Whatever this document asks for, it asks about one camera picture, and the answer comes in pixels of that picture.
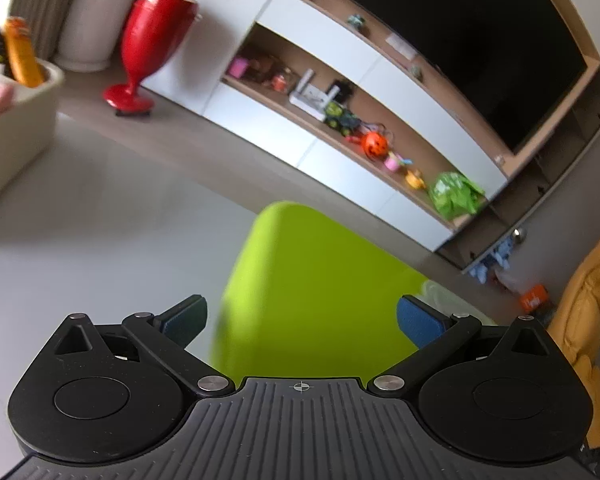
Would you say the orange pumpkin bucket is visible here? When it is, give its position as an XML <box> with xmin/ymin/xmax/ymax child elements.
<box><xmin>360</xmin><ymin>132</ymin><xmax>392</xmax><ymax>162</ymax></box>

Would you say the blue cloth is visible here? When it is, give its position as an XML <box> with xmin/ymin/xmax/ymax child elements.
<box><xmin>469</xmin><ymin>237</ymin><xmax>514</xmax><ymax>284</ymax></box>

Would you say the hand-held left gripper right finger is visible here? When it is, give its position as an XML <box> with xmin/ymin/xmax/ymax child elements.
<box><xmin>372</xmin><ymin>294</ymin><xmax>551</xmax><ymax>394</ymax></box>

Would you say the green toy tractor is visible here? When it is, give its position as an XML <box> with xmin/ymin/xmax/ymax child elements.
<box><xmin>324</xmin><ymin>101</ymin><xmax>362</xmax><ymax>137</ymax></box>

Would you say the black television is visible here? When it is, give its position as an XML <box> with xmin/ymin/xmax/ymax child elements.
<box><xmin>300</xmin><ymin>0</ymin><xmax>589</xmax><ymax>156</ymax></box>

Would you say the white and wood TV cabinet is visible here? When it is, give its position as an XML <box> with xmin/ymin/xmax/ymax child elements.
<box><xmin>140</xmin><ymin>0</ymin><xmax>600</xmax><ymax>254</ymax></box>

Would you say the white cylindrical appliance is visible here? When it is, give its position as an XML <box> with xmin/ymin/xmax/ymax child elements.
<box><xmin>54</xmin><ymin>0</ymin><xmax>131</xmax><ymax>73</ymax></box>

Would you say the orange tube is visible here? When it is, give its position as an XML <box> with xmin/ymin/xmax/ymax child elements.
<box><xmin>4</xmin><ymin>17</ymin><xmax>46</xmax><ymax>89</ymax></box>

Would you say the pink toy cup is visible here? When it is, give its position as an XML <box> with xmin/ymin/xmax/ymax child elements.
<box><xmin>383</xmin><ymin>152</ymin><xmax>414</xmax><ymax>174</ymax></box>

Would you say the red goblet-shaped stand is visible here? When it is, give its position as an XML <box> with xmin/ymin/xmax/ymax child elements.
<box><xmin>103</xmin><ymin>0</ymin><xmax>201</xmax><ymax>118</ymax></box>

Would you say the orange small box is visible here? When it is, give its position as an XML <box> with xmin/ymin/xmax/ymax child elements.
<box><xmin>519</xmin><ymin>284</ymin><xmax>549</xmax><ymax>312</ymax></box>

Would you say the beige storage box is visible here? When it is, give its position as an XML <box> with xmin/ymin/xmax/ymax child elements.
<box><xmin>0</xmin><ymin>57</ymin><xmax>66</xmax><ymax>212</ymax></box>

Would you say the brown basket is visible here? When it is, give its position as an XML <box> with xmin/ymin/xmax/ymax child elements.
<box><xmin>247</xmin><ymin>54</ymin><xmax>276</xmax><ymax>84</ymax></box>

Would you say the white label card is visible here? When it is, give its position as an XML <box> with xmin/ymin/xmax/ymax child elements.
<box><xmin>385</xmin><ymin>33</ymin><xmax>416</xmax><ymax>59</ymax></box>

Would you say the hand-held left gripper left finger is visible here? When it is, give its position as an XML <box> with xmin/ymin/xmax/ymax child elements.
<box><xmin>55</xmin><ymin>294</ymin><xmax>234</xmax><ymax>397</ymax></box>

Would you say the white router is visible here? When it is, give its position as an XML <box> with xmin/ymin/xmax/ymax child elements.
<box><xmin>288</xmin><ymin>69</ymin><xmax>342</xmax><ymax>122</ymax></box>

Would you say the green plastic bag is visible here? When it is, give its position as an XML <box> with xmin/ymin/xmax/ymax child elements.
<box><xmin>428</xmin><ymin>171</ymin><xmax>486</xmax><ymax>221</ymax></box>

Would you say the white desk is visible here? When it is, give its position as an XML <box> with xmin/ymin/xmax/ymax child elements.
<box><xmin>0</xmin><ymin>111</ymin><xmax>262</xmax><ymax>466</ymax></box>

